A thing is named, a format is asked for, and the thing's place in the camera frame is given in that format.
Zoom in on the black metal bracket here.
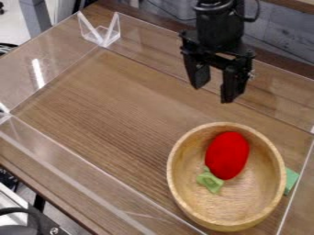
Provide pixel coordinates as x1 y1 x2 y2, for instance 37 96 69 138
27 205 70 235

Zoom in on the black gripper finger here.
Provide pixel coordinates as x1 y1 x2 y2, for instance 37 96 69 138
184 53 212 89
221 65 249 104

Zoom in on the green flat block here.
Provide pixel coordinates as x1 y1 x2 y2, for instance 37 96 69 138
285 168 300 195

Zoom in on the red toy with green stem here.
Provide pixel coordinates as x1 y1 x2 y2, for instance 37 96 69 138
197 131 250 194

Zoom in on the grey post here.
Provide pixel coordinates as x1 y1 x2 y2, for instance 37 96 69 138
19 0 53 38

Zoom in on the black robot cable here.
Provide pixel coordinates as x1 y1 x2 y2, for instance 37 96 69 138
241 0 262 24

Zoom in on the brown wooden bowl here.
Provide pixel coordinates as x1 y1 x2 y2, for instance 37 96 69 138
168 122 287 232

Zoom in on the clear acrylic tray enclosure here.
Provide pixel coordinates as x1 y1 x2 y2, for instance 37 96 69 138
0 6 314 235

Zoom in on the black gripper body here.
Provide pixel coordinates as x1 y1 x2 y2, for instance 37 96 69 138
180 6 258 72

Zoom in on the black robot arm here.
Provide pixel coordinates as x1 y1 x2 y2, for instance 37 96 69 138
180 0 261 104

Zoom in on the black cable at lower left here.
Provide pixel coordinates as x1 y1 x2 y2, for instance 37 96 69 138
0 207 42 235

